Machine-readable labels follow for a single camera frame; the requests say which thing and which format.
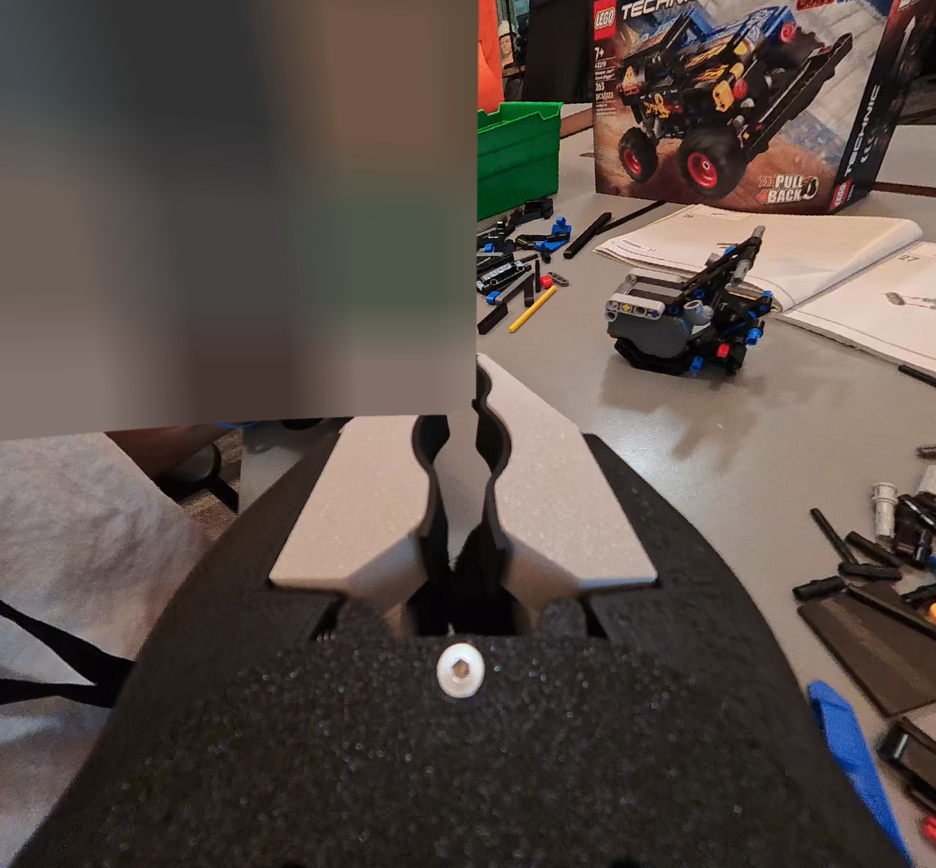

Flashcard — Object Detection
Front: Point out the black lego frame piece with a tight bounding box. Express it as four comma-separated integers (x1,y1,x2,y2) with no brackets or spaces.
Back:
877,718,936,810

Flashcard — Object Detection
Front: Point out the blue lego panel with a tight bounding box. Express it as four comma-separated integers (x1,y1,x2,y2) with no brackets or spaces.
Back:
808,680,915,868

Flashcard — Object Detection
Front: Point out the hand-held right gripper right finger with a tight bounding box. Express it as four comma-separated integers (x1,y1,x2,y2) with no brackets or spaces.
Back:
474,355,658,636

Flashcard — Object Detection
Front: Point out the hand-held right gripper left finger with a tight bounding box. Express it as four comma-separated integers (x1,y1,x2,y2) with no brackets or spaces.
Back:
269,414,450,641

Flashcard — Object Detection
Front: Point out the dark brown furniture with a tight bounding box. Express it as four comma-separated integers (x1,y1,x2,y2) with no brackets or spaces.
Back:
523,0,595,104

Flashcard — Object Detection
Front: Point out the person's light grey shirt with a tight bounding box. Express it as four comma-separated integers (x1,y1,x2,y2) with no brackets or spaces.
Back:
0,433,213,868

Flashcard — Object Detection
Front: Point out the pile of black blue lego pieces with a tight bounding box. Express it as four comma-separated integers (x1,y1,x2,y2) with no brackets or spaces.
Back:
477,198,575,335

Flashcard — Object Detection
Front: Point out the long black lego beam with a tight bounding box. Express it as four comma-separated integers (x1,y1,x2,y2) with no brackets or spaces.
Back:
563,212,612,259

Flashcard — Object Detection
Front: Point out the yellow lego axle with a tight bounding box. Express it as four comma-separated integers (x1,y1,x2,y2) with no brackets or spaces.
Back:
509,285,558,333

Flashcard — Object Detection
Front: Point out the orange cone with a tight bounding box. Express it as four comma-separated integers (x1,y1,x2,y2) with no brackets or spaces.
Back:
479,0,506,112

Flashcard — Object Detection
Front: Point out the green plastic bin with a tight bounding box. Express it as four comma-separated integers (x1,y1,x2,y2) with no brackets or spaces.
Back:
477,101,564,221

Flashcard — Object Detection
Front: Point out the flat black lego panel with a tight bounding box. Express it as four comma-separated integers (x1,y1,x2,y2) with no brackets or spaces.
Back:
797,586,936,717

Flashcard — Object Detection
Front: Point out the lego set cardboard box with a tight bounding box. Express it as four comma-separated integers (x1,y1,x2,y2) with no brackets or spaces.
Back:
588,0,936,214

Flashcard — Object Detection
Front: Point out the heap of black lego parts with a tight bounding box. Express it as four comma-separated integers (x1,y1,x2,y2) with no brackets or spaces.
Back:
793,444,936,635

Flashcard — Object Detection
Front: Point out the open white instruction booklet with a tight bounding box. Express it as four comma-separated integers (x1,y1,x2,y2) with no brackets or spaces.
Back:
594,204,936,375

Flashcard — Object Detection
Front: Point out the person's left forearm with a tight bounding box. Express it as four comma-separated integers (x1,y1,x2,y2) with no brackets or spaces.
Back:
104,423,242,481

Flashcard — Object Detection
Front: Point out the partly built lego vehicle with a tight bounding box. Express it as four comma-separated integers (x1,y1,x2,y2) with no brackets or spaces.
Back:
605,226,775,376

